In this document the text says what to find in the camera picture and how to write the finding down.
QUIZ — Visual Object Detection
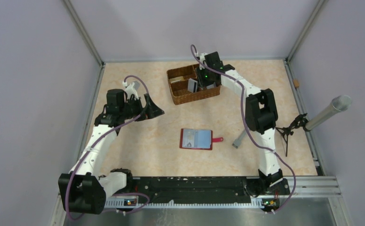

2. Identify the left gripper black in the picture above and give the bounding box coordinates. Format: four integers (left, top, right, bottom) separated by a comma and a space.
119, 93, 164, 121

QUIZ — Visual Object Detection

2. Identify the white credit card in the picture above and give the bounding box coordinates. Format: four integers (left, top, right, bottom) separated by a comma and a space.
182, 129, 198, 148

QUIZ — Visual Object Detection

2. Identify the red leather card holder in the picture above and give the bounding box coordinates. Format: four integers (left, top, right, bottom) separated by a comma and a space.
179, 129, 224, 150

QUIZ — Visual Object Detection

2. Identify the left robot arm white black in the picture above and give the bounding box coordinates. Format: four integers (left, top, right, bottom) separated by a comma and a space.
58, 89, 165, 214

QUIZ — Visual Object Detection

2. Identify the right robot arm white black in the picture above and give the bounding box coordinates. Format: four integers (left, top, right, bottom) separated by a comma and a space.
192, 48, 283, 197

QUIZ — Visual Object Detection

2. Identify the striped grey card upright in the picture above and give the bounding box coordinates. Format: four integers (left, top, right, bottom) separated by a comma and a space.
187, 79, 198, 93

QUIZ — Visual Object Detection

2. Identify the brown wicker divided basket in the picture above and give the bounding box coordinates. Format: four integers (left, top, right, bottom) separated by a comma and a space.
167, 64, 221, 105

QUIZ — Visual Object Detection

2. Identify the grey plastic toy beam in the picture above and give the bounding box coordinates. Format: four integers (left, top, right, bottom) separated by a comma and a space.
232, 130, 247, 149

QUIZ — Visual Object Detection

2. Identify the small tan block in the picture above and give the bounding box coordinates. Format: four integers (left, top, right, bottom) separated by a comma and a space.
293, 79, 300, 89

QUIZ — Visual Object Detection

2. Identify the black mini tripod stand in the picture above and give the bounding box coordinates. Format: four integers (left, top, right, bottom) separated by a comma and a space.
276, 113, 309, 157

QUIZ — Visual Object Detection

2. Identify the silver metal tube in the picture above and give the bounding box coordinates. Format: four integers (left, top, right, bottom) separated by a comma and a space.
304, 95, 352, 131

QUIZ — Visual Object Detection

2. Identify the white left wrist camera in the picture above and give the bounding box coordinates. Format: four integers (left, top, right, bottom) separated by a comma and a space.
122, 81, 140, 100

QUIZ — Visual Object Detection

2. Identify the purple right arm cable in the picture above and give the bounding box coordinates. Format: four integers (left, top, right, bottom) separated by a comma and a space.
190, 44, 296, 214

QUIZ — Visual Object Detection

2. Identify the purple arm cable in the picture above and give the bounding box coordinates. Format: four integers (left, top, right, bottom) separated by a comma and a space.
190, 44, 296, 214
64, 74, 151, 221

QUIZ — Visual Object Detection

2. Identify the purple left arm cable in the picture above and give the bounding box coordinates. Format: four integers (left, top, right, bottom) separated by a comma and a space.
64, 74, 151, 221

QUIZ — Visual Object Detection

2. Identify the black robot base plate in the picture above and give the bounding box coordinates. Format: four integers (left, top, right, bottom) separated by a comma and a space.
118, 177, 290, 204

